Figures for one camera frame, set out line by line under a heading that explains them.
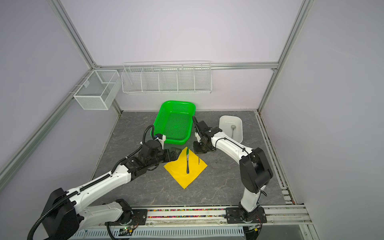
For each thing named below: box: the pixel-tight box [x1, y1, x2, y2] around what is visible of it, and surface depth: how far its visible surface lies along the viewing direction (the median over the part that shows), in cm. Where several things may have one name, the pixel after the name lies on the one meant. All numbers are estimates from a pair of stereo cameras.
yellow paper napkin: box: [163, 147, 208, 190], surface depth 91 cm
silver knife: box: [186, 147, 189, 174], surface depth 95 cm
